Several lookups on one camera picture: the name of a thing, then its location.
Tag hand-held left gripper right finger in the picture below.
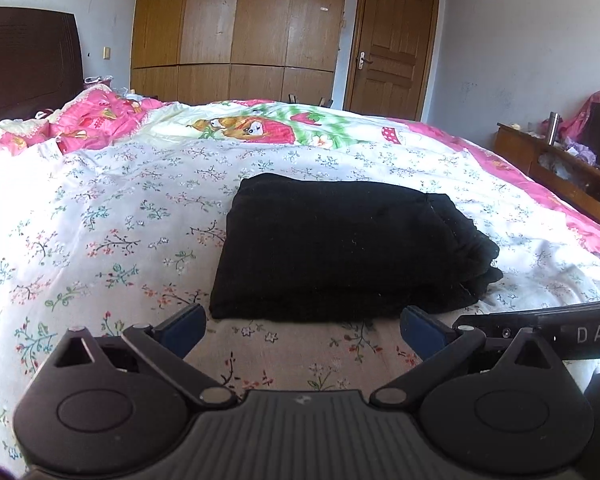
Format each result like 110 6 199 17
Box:
370 305 568 408

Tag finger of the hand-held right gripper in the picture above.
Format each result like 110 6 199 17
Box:
452 309 551 338

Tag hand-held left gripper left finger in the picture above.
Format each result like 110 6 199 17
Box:
42 302 238 408

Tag black pants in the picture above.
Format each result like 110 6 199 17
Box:
209 172 504 323

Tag floral printed bed quilt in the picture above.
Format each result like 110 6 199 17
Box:
0 99 600 466

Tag wooden side desk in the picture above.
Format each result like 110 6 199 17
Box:
495 122 600 233

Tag clear plastic bag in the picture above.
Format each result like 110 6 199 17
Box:
537 152 576 178

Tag purple cloth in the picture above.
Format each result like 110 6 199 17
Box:
565 141 598 163

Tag pink printed pillow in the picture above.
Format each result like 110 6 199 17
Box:
45 87 166 156

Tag pink cloth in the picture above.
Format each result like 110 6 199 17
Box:
562 90 600 136

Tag wooden door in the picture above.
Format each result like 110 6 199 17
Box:
347 0 440 122

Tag wooden wardrobe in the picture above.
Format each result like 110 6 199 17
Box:
129 0 476 107

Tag dark wooden headboard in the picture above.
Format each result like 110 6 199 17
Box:
0 6 85 131

